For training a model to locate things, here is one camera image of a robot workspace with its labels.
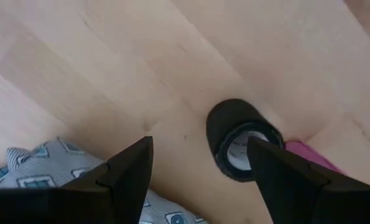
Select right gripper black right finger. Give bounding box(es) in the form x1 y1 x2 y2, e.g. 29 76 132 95
247 136 370 224

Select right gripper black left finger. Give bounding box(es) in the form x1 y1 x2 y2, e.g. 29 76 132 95
0 136 154 224

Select black bandage roll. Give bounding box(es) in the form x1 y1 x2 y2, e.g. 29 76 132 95
205 98 285 183

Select pink bandage roll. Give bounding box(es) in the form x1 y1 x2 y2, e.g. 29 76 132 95
284 140 344 175

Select grey blue patterned cloth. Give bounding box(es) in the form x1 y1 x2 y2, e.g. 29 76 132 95
0 136 210 224

